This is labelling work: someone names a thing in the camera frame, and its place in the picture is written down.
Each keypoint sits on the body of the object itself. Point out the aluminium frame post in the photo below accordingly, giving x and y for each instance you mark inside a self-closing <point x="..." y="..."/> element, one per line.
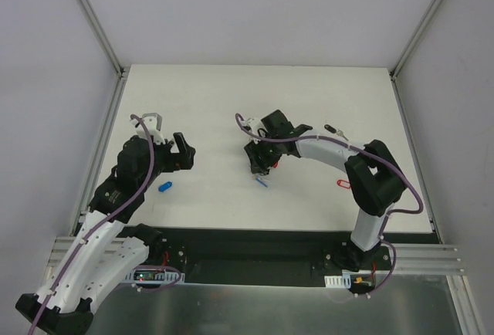
<point x="101" y="37"/>
<point x="419" y="31"/>

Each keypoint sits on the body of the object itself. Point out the white cable duct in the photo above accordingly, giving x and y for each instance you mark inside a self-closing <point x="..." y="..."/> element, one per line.
<point x="154" y="276"/>
<point x="338" y="282"/>

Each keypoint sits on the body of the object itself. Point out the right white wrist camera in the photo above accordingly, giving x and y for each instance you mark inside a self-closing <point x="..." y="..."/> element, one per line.
<point x="252" y="124"/>

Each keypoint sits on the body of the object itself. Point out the blue tag key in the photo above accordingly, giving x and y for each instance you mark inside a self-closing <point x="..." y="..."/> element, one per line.
<point x="260" y="180"/>

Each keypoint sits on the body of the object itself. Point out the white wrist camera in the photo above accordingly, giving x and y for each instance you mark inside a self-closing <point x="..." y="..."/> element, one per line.
<point x="152" y="121"/>
<point x="252" y="124"/>

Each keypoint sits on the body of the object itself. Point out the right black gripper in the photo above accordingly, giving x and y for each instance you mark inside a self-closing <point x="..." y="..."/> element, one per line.
<point x="258" y="153"/>

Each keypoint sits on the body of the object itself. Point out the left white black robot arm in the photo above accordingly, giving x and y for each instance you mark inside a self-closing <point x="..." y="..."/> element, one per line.
<point x="68" y="301"/>

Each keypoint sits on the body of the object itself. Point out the left white cable duct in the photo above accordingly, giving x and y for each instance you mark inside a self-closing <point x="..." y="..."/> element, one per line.
<point x="154" y="276"/>

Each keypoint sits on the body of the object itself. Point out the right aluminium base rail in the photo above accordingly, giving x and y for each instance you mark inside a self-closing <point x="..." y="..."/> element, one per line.
<point x="428" y="260"/>

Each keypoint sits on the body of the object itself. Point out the blue key tag left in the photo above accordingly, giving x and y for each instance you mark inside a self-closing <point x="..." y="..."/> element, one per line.
<point x="165" y="186"/>

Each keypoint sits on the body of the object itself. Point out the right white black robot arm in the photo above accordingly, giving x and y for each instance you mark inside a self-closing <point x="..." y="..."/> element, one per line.
<point x="373" y="175"/>

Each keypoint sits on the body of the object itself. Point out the red tag key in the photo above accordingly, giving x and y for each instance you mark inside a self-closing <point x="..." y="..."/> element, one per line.
<point x="343" y="184"/>

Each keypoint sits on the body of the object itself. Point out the black tag key right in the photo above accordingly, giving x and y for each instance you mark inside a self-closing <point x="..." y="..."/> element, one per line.
<point x="335" y="131"/>

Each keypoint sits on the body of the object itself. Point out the right white cable duct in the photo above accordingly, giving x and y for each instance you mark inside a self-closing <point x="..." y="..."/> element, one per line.
<point x="338" y="282"/>

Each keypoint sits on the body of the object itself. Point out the right aluminium frame post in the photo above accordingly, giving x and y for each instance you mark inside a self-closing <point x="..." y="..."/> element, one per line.
<point x="419" y="31"/>

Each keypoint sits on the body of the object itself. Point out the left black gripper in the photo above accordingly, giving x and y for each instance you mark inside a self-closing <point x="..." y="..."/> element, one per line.
<point x="170" y="157"/>

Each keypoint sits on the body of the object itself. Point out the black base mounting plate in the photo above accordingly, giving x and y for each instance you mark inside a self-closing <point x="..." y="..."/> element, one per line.
<point x="250" y="257"/>

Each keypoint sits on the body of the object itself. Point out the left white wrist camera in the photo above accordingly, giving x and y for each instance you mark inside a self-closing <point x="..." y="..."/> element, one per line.
<point x="152" y="121"/>

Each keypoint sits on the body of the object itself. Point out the left aluminium frame post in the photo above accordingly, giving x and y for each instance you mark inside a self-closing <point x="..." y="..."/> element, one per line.
<point x="101" y="37"/>

